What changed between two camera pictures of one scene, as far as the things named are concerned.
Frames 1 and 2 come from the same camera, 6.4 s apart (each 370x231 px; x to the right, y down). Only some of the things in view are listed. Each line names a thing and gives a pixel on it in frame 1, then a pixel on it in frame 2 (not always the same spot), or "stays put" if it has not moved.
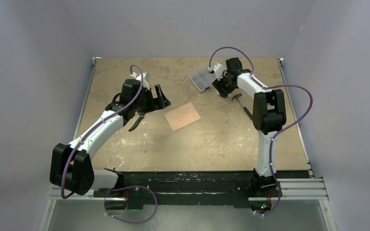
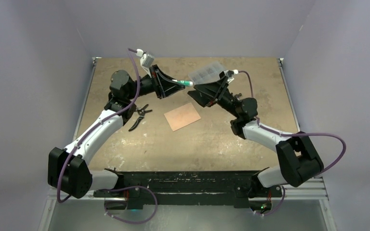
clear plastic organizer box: [201, 79] stays put
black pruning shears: [141, 116] stays put
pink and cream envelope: [182, 117] stays put
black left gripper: [156, 103] → [163, 83]
